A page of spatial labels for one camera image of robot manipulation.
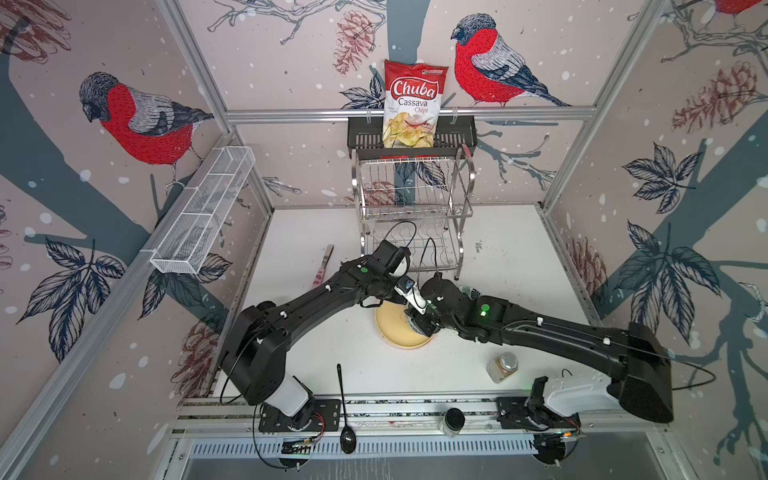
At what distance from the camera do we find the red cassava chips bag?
2.73 feet

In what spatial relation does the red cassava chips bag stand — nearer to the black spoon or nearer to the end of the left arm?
the end of the left arm

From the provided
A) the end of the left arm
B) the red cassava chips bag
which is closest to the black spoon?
the end of the left arm
